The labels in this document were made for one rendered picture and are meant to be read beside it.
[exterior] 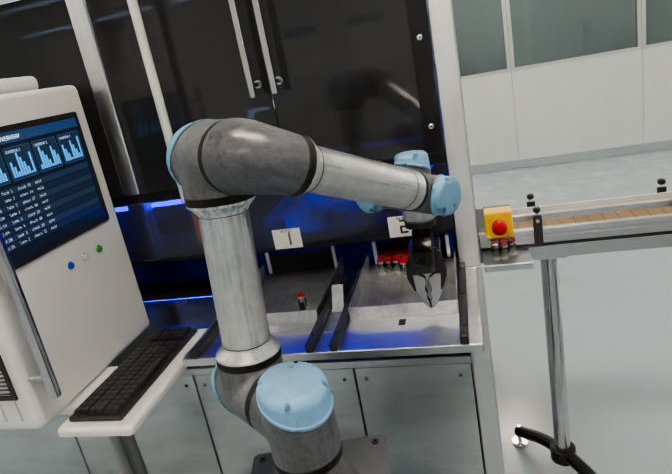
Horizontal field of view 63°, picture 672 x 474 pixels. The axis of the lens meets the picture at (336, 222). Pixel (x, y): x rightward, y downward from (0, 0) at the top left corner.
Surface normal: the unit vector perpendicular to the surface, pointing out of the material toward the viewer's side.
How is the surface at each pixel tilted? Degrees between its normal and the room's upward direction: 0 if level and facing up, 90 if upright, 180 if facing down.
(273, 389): 8
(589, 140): 90
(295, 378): 8
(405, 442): 90
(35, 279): 90
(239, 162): 86
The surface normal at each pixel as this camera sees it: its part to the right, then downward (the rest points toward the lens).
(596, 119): -0.20, 0.32
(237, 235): 0.54, 0.14
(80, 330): 0.96, -0.11
